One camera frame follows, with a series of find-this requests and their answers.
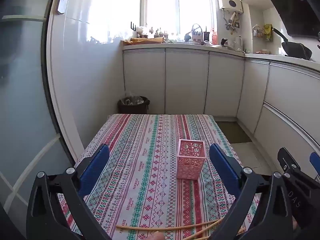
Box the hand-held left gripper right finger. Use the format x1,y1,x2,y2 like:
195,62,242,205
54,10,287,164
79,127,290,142
209,144,295,240

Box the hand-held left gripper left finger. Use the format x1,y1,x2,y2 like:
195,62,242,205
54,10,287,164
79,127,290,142
26,144,113,240

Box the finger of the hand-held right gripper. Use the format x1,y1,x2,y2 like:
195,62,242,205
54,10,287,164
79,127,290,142
277,147,301,178
309,152,320,177

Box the pink perforated utensil holder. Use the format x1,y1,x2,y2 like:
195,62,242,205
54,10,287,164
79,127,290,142
177,139,206,180

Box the wooden chopstick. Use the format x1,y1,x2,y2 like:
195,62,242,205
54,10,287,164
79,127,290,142
115,219,224,231
182,219,227,240

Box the patterned striped tablecloth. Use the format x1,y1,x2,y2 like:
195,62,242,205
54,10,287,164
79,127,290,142
57,114,262,240

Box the black trash bin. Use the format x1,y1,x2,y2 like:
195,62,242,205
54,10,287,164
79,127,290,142
118,95,150,115

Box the white kitchen base cabinet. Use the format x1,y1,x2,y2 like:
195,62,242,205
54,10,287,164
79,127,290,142
122,47,320,178

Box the glass sliding door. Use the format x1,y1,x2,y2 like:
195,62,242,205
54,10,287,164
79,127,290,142
0,0,85,240

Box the black frying pan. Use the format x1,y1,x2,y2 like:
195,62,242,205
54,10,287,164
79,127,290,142
272,28,313,60

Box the yellow hanging bag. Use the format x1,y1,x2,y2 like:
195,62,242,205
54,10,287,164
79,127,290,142
264,24,273,42

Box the steel hanging pot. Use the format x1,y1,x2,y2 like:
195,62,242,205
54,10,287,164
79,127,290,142
252,25,264,38

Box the white kitchen countertop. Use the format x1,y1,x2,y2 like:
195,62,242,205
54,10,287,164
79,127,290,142
122,42,320,72

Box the black range hood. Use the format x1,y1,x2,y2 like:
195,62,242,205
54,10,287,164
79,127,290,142
257,0,320,38

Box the kitchen window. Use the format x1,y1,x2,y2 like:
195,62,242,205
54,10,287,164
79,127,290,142
140,0,217,39

